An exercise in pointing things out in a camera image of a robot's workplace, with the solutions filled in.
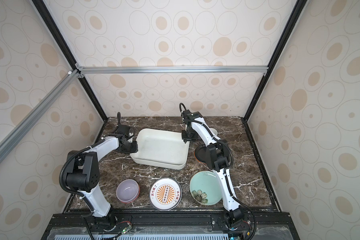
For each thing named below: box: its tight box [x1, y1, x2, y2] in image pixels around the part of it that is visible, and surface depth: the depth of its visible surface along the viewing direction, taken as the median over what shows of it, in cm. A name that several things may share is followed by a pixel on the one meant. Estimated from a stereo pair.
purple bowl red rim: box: [116, 179, 140, 204], surface depth 81 cm
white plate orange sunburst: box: [149, 177, 183, 211], surface depth 83 cm
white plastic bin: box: [130, 128, 190, 170], surface depth 103 cm
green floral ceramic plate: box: [189, 170, 223, 206], surface depth 85 cm
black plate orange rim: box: [194, 145, 207, 164], surface depth 99 cm
